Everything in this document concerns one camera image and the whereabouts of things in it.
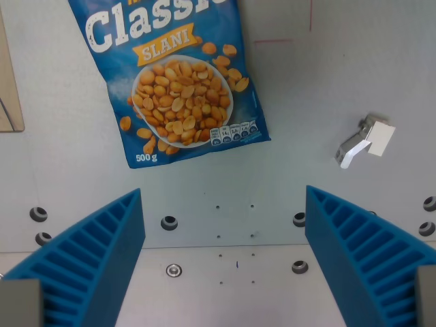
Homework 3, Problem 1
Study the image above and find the blue salted peanuts bag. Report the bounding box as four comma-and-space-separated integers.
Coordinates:
67, 0, 273, 169

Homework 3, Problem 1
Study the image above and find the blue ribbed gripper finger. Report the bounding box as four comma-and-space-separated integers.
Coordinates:
305, 185, 436, 327
0, 188, 146, 327

